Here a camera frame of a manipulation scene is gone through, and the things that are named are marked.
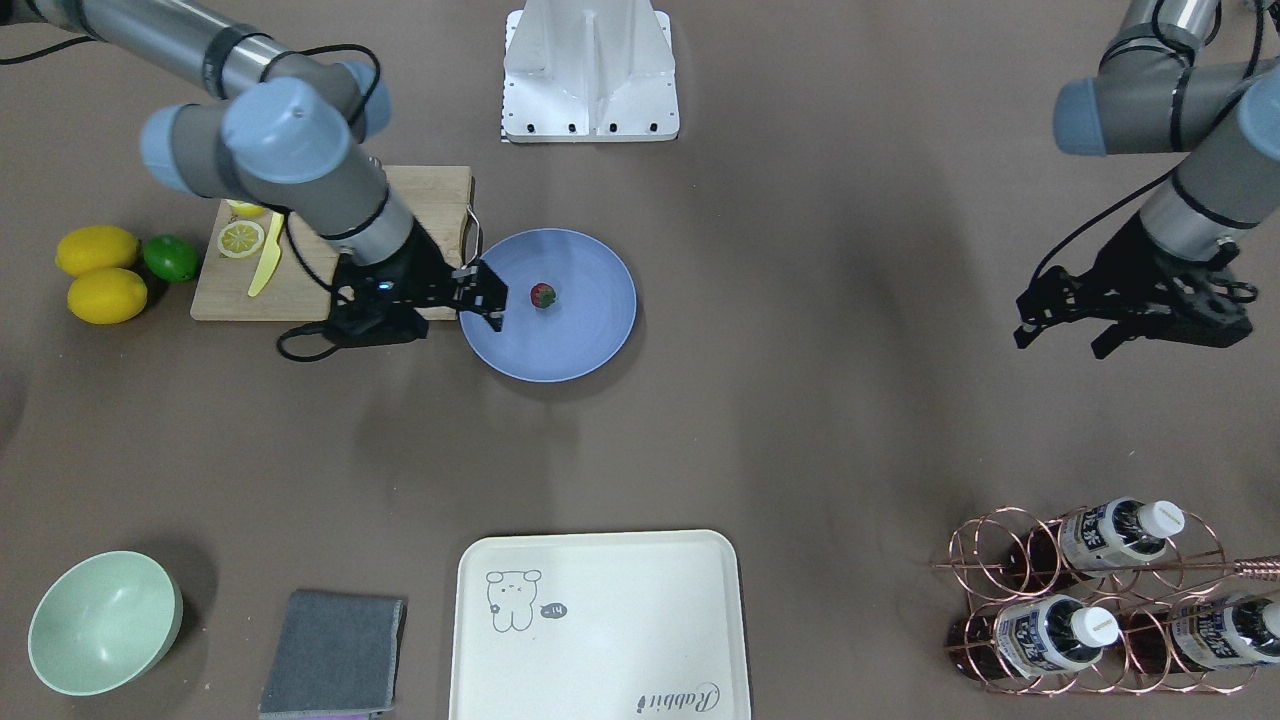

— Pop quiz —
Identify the lemon half upper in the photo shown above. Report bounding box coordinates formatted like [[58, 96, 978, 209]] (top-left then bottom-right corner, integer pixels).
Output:
[[225, 200, 268, 218]]

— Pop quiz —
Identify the yellow plastic knife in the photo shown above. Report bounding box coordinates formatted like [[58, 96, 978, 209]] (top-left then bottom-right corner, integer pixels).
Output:
[[246, 211, 285, 299]]

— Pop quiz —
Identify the drink bottle two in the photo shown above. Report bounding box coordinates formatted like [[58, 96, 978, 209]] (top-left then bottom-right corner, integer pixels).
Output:
[[945, 594, 1121, 682]]

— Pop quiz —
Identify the copper wire bottle rack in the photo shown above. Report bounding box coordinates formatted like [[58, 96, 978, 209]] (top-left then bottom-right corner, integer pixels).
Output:
[[934, 506, 1277, 697]]

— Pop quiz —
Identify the yellow lemon lower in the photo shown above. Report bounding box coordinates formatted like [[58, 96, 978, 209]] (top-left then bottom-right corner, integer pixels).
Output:
[[67, 266, 148, 325]]

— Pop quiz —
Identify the drink bottle three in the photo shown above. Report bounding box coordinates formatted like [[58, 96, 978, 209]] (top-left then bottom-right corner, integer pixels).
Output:
[[1123, 594, 1279, 674]]

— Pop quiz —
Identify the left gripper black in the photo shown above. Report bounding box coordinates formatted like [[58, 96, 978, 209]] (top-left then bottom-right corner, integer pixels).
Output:
[[1012, 217, 1258, 360]]

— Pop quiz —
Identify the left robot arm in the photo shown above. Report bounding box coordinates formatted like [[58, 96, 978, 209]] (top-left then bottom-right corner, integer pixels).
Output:
[[1014, 1, 1279, 359]]

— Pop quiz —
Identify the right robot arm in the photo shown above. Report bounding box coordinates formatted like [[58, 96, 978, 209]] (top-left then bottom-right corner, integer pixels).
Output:
[[3, 1, 508, 354]]

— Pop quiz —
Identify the yellow lemon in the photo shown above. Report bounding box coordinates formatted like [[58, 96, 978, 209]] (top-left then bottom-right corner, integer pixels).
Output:
[[67, 266, 148, 325], [54, 224, 140, 278]]

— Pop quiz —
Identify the cream rabbit tray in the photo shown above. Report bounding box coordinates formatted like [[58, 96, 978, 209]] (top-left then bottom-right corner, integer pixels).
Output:
[[449, 529, 753, 719]]

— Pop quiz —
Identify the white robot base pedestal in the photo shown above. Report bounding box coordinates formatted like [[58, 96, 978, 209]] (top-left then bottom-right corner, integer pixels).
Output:
[[500, 1, 681, 143]]

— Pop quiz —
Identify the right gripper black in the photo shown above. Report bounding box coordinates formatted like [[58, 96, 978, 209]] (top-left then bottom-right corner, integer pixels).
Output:
[[323, 222, 508, 348]]

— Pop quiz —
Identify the lemon half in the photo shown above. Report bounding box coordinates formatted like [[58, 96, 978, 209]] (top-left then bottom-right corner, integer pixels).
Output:
[[225, 200, 268, 218], [214, 219, 266, 259]]

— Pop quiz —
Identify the red strawberry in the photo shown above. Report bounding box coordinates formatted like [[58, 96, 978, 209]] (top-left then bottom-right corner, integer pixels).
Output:
[[529, 282, 558, 310]]

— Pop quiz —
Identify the drink bottle one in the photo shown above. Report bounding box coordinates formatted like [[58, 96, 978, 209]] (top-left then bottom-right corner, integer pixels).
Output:
[[1002, 497, 1187, 593]]

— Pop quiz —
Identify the blue plate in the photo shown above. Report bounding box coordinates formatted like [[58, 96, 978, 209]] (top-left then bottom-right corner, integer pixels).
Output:
[[460, 228, 637, 383]]

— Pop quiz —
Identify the green lime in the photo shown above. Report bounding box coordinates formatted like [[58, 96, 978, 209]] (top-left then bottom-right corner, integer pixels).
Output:
[[141, 234, 202, 283]]

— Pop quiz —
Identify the lemon half lower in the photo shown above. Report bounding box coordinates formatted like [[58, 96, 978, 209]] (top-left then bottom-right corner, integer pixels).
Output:
[[214, 219, 266, 259]]

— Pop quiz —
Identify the grey folded cloth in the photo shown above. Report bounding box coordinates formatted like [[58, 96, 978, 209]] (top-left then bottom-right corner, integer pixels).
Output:
[[259, 589, 404, 719]]

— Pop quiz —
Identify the yellow lemon upper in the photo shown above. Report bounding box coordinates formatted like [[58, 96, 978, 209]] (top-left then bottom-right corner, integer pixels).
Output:
[[54, 224, 140, 278]]

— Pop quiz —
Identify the wooden cutting board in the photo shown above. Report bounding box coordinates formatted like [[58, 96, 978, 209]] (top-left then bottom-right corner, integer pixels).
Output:
[[189, 165, 474, 324]]

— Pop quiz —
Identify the green bowl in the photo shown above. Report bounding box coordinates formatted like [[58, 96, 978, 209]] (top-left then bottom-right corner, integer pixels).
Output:
[[27, 550, 183, 697]]

